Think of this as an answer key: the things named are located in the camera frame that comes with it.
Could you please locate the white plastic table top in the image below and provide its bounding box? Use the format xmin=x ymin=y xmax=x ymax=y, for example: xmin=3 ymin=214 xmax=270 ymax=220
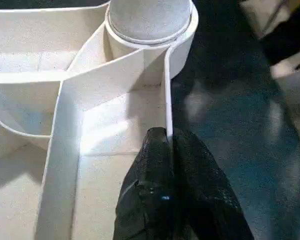
xmin=0 ymin=1 xmax=200 ymax=240

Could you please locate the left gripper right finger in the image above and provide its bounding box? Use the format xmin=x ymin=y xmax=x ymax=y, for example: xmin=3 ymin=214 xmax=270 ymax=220
xmin=171 ymin=128 xmax=255 ymax=240

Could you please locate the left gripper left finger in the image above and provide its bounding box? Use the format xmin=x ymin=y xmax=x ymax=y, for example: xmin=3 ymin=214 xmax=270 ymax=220
xmin=113 ymin=127 xmax=177 ymax=240

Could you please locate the white plastic table leg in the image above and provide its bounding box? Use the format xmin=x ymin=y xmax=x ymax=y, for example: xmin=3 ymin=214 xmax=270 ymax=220
xmin=106 ymin=0 xmax=194 ymax=46

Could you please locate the black table mat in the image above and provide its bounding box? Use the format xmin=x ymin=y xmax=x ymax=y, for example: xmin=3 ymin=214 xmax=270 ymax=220
xmin=0 ymin=0 xmax=300 ymax=240

